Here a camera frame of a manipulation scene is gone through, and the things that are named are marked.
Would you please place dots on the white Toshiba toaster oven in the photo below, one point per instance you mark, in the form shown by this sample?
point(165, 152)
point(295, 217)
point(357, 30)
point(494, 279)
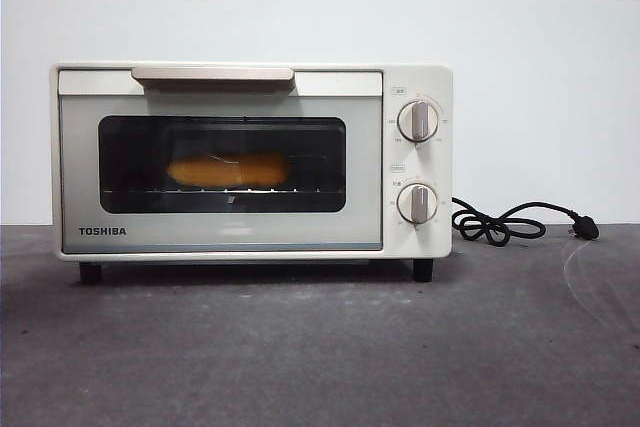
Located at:
point(420, 79)

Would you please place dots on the black oven foot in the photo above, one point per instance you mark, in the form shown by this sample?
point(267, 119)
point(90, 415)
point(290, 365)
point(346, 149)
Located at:
point(423, 270)
point(90, 273)

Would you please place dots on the glass oven door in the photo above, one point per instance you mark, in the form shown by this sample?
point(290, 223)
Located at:
point(225, 232)

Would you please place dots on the beige oven knob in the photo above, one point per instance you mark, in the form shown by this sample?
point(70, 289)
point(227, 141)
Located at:
point(419, 121)
point(417, 203)

